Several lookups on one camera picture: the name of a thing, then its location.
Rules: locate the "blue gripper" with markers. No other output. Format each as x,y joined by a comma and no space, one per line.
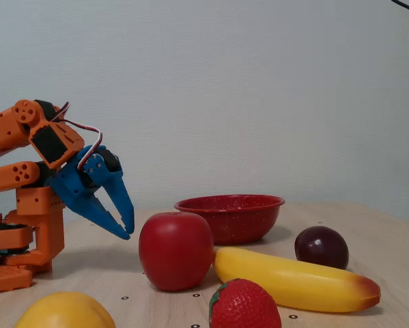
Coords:
75,190

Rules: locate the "yellow toy banana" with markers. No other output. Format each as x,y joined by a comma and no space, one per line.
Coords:
293,282

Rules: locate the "yellow orange toy peach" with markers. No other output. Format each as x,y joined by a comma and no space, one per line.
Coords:
64,312

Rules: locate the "red speckled enamel bowl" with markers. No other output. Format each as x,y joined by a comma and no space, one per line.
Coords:
240,223

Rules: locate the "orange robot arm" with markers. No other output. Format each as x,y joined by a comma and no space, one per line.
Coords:
6,131

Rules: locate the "red toy strawberry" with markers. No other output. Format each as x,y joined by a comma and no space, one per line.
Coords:
245,307

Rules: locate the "orange robot base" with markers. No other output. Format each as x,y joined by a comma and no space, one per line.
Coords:
6,280

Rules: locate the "red toy apple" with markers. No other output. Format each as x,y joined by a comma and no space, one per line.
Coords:
175,251

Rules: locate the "dark purple toy plum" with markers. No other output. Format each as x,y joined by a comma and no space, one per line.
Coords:
322,247

